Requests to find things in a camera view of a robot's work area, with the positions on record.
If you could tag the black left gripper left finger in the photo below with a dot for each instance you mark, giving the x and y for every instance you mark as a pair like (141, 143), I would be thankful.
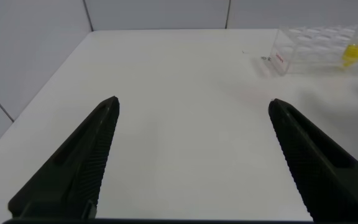
(73, 168)

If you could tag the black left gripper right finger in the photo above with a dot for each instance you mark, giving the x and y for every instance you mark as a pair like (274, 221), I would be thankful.
(322, 174)

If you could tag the clear plastic test tube rack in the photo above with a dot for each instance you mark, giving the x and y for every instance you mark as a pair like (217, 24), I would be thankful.
(306, 46)

